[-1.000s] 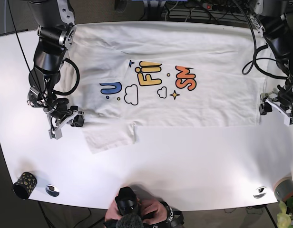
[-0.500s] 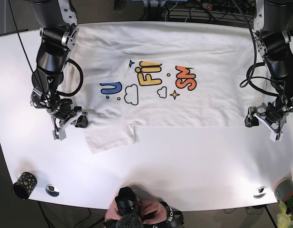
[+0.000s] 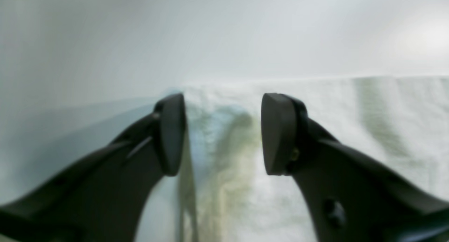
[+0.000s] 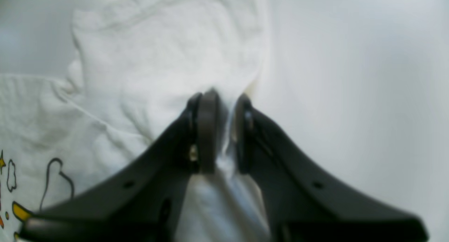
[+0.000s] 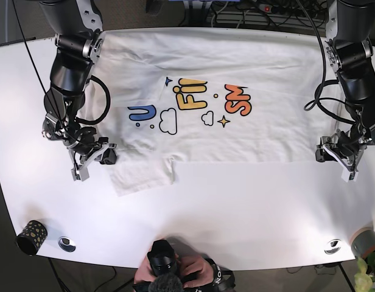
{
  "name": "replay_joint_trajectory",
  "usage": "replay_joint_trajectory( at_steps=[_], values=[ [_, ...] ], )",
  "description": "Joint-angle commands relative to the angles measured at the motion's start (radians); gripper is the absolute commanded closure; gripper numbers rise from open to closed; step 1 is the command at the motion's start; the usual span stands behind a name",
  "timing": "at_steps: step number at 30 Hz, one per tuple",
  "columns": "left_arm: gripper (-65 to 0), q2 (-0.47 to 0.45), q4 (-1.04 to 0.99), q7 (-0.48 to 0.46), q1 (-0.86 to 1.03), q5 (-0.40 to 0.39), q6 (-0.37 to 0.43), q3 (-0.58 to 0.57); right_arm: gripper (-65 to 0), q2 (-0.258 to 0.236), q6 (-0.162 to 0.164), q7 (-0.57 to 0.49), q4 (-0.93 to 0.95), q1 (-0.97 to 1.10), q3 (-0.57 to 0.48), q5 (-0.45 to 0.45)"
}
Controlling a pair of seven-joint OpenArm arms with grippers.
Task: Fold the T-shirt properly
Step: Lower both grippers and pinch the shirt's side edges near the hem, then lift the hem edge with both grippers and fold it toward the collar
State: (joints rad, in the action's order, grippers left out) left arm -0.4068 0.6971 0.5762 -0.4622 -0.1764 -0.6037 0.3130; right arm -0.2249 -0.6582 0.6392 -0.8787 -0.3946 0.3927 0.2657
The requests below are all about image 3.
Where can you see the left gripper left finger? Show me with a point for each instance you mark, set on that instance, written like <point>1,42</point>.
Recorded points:
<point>101,197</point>

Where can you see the white colourful-text T-shirt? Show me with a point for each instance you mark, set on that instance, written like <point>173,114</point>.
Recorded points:
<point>223,193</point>

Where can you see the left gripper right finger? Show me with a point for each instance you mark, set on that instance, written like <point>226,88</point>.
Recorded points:
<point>350,196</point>

